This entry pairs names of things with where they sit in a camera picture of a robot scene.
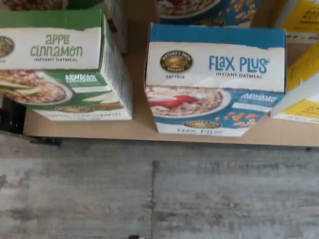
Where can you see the blue flax plus oatmeal box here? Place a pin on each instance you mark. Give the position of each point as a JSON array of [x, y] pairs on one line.
[[214, 74], [207, 11]]

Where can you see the black metal shelf rack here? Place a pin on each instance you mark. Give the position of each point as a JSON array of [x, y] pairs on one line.
[[139, 124]]

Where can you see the green apple cinnamon oatmeal box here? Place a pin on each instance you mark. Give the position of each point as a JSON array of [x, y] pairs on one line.
[[62, 49], [117, 25]]

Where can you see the yellow purely elizabeth box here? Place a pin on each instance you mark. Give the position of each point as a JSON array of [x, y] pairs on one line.
[[301, 17], [299, 104]]

